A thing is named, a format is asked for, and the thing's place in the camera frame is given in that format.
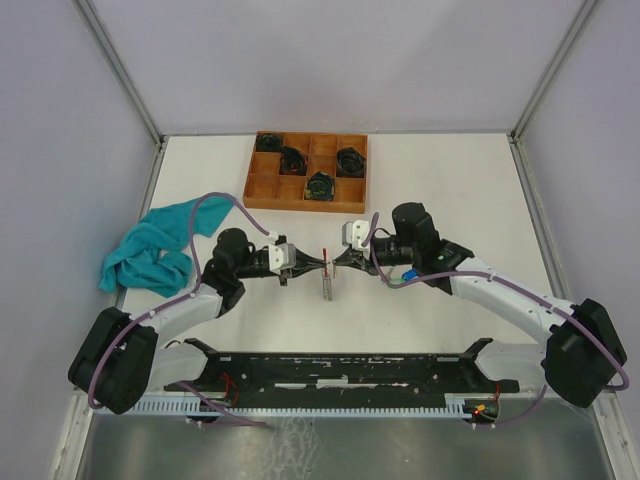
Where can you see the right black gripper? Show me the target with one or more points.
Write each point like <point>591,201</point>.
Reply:
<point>355,260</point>

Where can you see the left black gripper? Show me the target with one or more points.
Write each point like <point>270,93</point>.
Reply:
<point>305,264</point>

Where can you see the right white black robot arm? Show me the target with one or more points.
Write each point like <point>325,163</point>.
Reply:
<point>575,350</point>

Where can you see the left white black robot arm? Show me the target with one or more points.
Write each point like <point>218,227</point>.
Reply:
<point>122,357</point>

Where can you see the key with green tag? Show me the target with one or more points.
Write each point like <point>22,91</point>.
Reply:
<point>396,283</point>

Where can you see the key with blue tag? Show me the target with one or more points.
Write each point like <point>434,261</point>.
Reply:
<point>409,275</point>

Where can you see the wooden compartment tray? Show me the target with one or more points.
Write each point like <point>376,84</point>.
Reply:
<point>308,171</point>

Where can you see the rolled dark tie right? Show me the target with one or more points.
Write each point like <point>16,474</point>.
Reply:
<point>350,163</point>

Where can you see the rolled dark tie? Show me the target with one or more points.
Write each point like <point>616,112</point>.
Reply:
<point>350,163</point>
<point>268,142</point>
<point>292,162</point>

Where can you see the rolled dark tie centre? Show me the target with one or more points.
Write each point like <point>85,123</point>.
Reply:
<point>292,162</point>

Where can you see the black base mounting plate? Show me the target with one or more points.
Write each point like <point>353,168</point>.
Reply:
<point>345,380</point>

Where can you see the rolled dark tie top left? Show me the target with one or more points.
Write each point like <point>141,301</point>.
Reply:
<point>268,142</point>

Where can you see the teal cloth towel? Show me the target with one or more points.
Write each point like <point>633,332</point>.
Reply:
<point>151,254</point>

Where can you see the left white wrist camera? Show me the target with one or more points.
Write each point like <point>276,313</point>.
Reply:
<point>281,253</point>

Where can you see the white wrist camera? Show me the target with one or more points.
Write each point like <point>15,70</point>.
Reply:
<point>281,253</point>
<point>358,234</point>

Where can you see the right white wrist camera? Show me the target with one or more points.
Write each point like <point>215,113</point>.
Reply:
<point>358,234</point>

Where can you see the grey slotted cable duct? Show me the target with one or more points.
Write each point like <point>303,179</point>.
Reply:
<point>184,404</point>

